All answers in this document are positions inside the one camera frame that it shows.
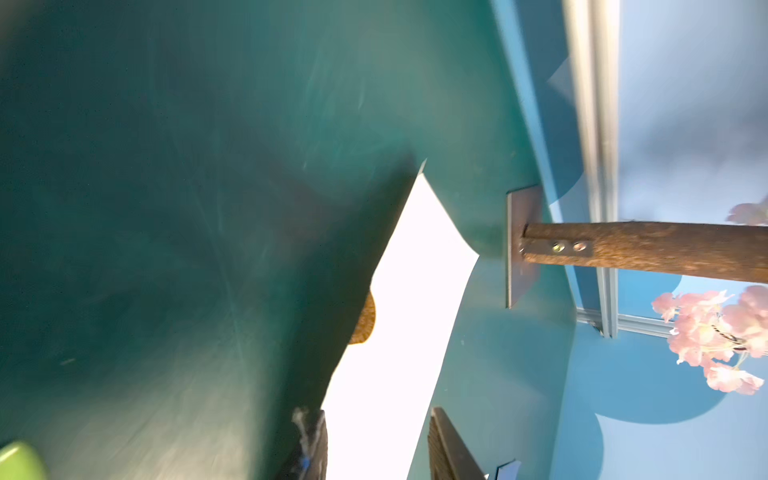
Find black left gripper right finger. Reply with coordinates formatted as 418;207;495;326
427;407;485;480

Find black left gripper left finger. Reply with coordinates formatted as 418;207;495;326
275;407;328;480

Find cream yellow envelope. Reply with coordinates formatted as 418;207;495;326
322;173;479;479

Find pink blossom artificial tree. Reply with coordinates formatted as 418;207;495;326
505;184;768;396

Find green garden fork wooden handle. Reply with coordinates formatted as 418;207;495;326
0;442;48;480

